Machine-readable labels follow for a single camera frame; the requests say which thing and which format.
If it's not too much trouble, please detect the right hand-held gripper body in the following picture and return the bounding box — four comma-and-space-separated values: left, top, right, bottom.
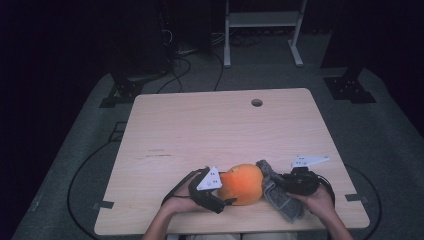
283, 154, 331, 196

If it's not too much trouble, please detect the orange plush toy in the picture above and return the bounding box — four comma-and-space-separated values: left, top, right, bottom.
217, 163, 264, 207

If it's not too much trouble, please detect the person's left hand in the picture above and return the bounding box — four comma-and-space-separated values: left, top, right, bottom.
162, 181, 209, 214

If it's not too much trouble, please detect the right hand-held gripper cable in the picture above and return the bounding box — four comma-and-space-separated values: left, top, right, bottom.
316, 174, 336, 208

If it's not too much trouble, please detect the grey fluffy cloth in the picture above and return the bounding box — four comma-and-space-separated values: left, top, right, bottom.
255, 159, 305, 224

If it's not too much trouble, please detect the black looped floor cable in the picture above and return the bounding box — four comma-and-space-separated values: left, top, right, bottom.
66, 140, 118, 240
344, 164, 383, 240

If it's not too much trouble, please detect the white metal stand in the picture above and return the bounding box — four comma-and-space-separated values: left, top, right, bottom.
223, 0, 308, 69

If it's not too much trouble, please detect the grey tape piece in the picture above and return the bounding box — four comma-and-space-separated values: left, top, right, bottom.
344, 193, 370, 203
92, 200, 115, 211

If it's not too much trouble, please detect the person's right hand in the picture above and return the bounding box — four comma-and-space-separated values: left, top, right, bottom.
288, 184, 334, 218

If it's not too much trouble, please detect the black stand base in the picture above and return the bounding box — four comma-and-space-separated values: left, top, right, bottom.
99, 59, 168, 109
323, 65, 378, 104

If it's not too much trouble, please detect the tangle of floor cables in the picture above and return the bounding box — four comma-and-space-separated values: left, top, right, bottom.
211, 30, 265, 48

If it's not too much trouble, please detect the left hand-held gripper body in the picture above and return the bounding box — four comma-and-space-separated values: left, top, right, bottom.
188, 166, 228, 215

